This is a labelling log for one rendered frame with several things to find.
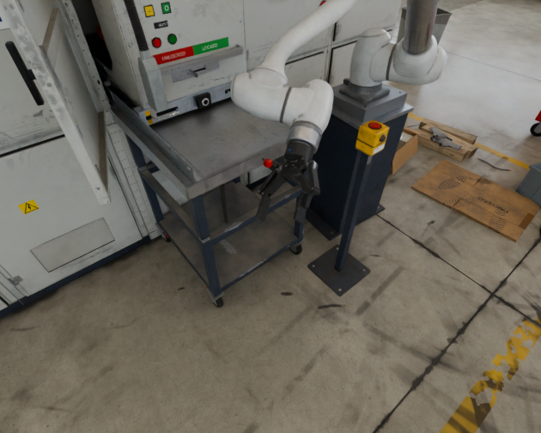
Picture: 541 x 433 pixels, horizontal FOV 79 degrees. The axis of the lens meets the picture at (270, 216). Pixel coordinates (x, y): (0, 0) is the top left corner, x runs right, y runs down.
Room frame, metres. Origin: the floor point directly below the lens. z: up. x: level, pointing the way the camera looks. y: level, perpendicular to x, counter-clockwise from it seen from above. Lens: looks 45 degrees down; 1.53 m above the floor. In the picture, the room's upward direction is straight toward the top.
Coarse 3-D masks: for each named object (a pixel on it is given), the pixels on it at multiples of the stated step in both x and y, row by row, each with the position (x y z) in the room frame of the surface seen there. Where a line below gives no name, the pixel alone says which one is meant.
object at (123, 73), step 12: (96, 0) 1.28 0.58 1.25; (108, 0) 1.18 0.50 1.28; (96, 12) 1.32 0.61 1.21; (108, 12) 1.21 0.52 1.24; (108, 24) 1.24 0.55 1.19; (108, 36) 1.28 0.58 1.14; (120, 36) 1.17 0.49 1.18; (108, 48) 1.32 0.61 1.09; (120, 48) 1.20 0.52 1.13; (120, 60) 1.24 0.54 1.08; (108, 72) 1.42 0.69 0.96; (120, 72) 1.28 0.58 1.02; (132, 72) 1.16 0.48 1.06; (120, 84) 1.32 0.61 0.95; (132, 84) 1.19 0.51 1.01; (132, 96) 1.23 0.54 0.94
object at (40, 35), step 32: (0, 0) 0.73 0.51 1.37; (32, 0) 1.01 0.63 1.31; (32, 32) 0.75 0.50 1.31; (64, 32) 1.29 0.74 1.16; (32, 64) 0.73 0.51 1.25; (64, 64) 1.06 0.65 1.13; (64, 96) 0.88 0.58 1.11; (64, 128) 0.73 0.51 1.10; (96, 128) 1.13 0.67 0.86; (96, 160) 0.91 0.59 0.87; (96, 192) 0.72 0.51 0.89
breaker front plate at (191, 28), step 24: (120, 0) 1.18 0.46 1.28; (144, 0) 1.22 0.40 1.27; (168, 0) 1.28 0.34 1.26; (192, 0) 1.33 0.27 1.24; (216, 0) 1.39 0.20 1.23; (240, 0) 1.46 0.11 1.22; (120, 24) 1.16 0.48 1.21; (144, 24) 1.21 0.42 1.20; (168, 24) 1.27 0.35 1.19; (192, 24) 1.32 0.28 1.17; (216, 24) 1.39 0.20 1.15; (240, 24) 1.46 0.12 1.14; (168, 48) 1.25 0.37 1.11; (216, 72) 1.37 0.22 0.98; (240, 72) 1.45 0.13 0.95; (144, 96) 1.17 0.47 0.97; (168, 96) 1.23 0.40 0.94
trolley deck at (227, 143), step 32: (128, 128) 1.16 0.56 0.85; (160, 128) 1.16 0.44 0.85; (192, 128) 1.16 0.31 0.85; (224, 128) 1.16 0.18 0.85; (256, 128) 1.16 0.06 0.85; (288, 128) 1.16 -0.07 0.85; (160, 160) 0.94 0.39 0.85; (192, 160) 0.95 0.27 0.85; (224, 160) 0.95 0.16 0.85; (256, 160) 0.97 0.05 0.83; (192, 192) 0.81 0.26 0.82
